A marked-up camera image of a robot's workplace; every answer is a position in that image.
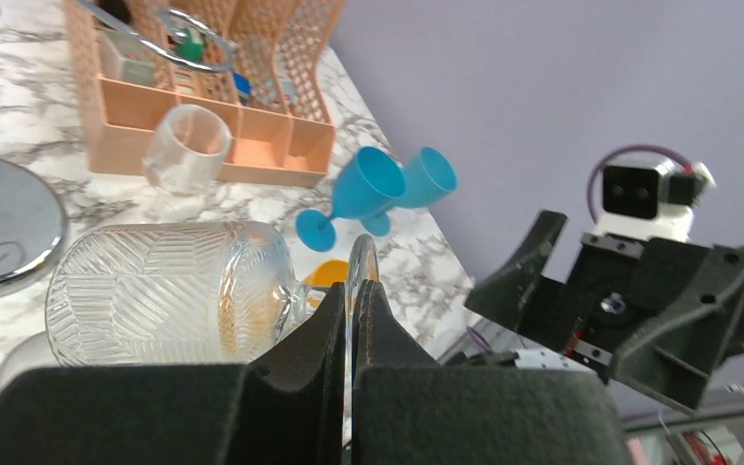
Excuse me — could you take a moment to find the blue plastic goblet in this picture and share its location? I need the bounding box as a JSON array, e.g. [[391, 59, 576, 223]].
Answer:
[[360, 146, 457, 236], [295, 146, 406, 252]]

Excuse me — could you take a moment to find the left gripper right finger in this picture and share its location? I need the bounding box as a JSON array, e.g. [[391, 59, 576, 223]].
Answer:
[[352, 281, 633, 464]]

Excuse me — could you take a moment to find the ribbed clear glass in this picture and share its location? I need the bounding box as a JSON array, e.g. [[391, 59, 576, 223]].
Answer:
[[45, 222, 377, 463]]

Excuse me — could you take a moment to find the orange plastic goblet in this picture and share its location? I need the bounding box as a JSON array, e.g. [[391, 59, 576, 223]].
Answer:
[[302, 260, 349, 313]]

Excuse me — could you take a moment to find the short clear wine glass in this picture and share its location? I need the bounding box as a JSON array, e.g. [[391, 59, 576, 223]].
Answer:
[[142, 104, 232, 222]]

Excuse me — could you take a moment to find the peach desk organizer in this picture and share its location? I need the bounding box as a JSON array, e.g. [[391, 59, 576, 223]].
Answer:
[[63, 1, 343, 187]]

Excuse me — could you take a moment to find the chrome wine glass rack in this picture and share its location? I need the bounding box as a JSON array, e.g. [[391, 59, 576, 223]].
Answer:
[[0, 0, 238, 304]]

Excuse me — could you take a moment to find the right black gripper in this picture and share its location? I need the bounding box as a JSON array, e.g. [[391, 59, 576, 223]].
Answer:
[[464, 210, 744, 413]]

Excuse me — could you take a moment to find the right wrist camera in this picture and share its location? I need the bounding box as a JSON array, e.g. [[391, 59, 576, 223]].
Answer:
[[593, 154, 716, 242]]

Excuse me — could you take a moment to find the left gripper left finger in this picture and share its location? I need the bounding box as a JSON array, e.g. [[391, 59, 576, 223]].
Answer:
[[0, 283, 345, 464]]

